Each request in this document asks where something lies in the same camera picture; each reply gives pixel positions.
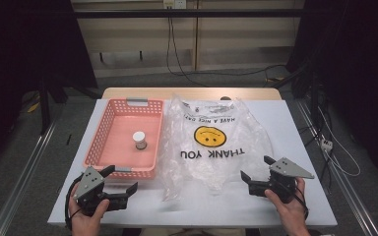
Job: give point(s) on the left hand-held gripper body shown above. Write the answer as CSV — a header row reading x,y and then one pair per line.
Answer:
x,y
90,183

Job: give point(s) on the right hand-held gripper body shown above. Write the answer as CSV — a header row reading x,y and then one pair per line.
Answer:
x,y
283,183

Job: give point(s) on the pink plastic basket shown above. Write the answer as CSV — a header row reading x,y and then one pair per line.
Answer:
x,y
118,154

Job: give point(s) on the clear smiley plastic bag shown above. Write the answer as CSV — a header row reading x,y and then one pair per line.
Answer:
x,y
210,164

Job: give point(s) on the small white-capped bottle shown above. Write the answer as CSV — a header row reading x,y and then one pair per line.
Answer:
x,y
139,137

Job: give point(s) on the person's right hand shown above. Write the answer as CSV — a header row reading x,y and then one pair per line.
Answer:
x,y
293,213

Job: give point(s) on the person's left hand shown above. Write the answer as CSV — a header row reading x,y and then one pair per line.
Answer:
x,y
85,223

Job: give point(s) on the small black floor item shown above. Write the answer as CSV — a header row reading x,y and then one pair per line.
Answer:
x,y
68,139

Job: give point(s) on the white power strip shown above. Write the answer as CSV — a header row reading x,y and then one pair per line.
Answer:
x,y
327,144

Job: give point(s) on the dark round table fitting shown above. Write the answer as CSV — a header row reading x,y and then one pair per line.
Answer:
x,y
225,98

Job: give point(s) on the black metal stand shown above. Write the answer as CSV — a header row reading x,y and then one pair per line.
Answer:
x,y
44,108

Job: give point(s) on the yellow floor tape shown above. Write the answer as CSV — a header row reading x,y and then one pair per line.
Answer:
x,y
33,107

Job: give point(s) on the black curtain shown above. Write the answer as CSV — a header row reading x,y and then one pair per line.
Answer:
x,y
13,49
367,49

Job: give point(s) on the black horizontal bar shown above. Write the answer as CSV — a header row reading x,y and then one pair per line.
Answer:
x,y
128,13

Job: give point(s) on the metal floor rail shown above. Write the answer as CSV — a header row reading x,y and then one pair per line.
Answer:
x,y
19,183
350,196

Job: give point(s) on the white wall outlet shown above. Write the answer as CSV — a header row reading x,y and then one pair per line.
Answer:
x,y
174,4

